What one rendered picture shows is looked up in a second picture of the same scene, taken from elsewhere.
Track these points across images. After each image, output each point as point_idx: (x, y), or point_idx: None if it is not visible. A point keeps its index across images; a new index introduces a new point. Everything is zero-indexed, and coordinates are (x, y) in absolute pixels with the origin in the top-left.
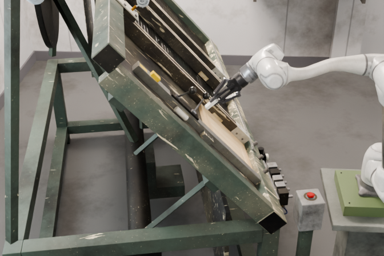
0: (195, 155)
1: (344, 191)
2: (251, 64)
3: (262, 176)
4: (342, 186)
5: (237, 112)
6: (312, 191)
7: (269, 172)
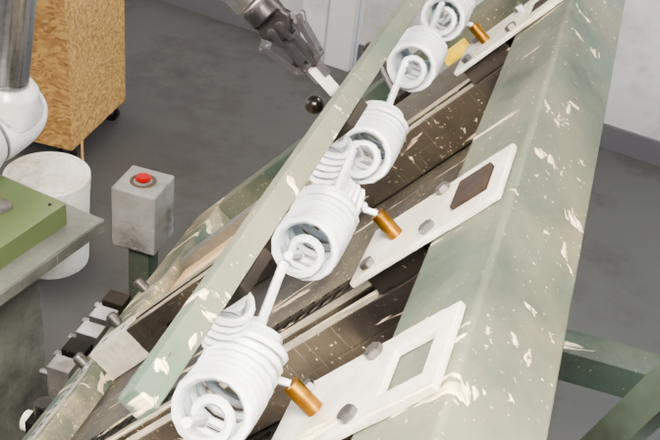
0: None
1: (27, 223)
2: None
3: (174, 259)
4: (16, 232)
5: None
6: (128, 185)
7: None
